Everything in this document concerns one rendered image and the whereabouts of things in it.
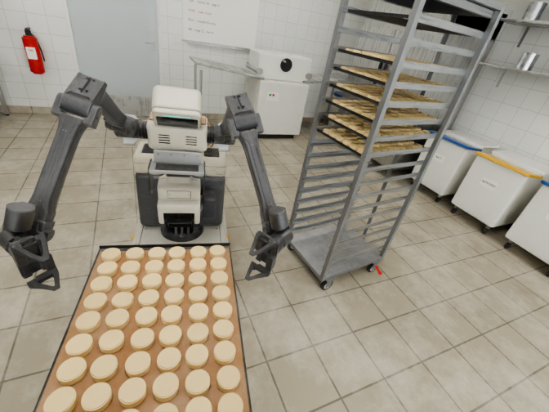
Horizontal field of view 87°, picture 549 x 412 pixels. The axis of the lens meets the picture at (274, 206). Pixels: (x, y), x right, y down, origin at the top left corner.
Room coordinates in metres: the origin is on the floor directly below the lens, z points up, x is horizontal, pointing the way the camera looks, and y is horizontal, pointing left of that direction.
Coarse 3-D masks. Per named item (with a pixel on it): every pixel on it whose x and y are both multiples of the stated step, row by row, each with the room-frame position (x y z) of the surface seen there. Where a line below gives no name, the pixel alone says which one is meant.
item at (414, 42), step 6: (402, 36) 1.47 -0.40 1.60; (414, 42) 1.53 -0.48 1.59; (420, 42) 1.55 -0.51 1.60; (426, 42) 1.58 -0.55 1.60; (426, 48) 1.59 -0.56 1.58; (432, 48) 1.61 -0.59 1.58; (438, 48) 1.64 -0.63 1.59; (444, 48) 1.67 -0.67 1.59; (450, 48) 1.69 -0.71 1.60; (456, 48) 1.72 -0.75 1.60; (456, 54) 1.73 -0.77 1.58; (462, 54) 1.77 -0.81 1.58; (468, 54) 1.80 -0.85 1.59
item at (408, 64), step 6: (402, 66) 1.51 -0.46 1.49; (408, 66) 1.54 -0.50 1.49; (414, 66) 1.56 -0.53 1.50; (420, 66) 1.59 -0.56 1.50; (426, 66) 1.62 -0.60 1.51; (432, 66) 1.64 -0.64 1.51; (438, 66) 1.67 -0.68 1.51; (444, 66) 1.70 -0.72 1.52; (438, 72) 1.68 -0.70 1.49; (444, 72) 1.72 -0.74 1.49; (450, 72) 1.75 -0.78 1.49; (456, 72) 1.78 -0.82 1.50; (462, 72) 1.81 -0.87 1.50
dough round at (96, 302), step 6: (90, 294) 0.45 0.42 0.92; (96, 294) 0.46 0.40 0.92; (102, 294) 0.46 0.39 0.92; (84, 300) 0.44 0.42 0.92; (90, 300) 0.44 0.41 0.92; (96, 300) 0.44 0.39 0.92; (102, 300) 0.44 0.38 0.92; (84, 306) 0.42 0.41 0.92; (90, 306) 0.42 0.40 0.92; (96, 306) 0.42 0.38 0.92; (102, 306) 0.43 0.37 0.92
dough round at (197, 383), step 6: (192, 372) 0.32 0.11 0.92; (198, 372) 0.32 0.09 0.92; (204, 372) 0.32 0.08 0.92; (186, 378) 0.30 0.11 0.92; (192, 378) 0.30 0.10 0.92; (198, 378) 0.30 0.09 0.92; (204, 378) 0.31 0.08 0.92; (186, 384) 0.29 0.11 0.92; (192, 384) 0.29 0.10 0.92; (198, 384) 0.29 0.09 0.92; (204, 384) 0.30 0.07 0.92; (186, 390) 0.28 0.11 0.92; (192, 390) 0.28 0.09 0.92; (198, 390) 0.28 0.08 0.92; (204, 390) 0.29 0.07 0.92; (192, 396) 0.28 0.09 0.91
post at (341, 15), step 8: (344, 0) 1.81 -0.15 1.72; (344, 16) 1.83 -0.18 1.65; (336, 24) 1.83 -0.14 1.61; (336, 32) 1.82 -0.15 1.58; (336, 40) 1.82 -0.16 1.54; (328, 56) 1.83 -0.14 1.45; (328, 64) 1.82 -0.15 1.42; (328, 72) 1.82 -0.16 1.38; (320, 88) 1.83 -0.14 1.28; (320, 96) 1.82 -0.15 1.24; (320, 104) 1.82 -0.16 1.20; (312, 128) 1.83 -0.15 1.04; (312, 136) 1.81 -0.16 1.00; (304, 160) 1.83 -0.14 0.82; (304, 168) 1.82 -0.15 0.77; (304, 176) 1.82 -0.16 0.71; (296, 200) 1.82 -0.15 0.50; (296, 208) 1.82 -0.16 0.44; (296, 216) 1.83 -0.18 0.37
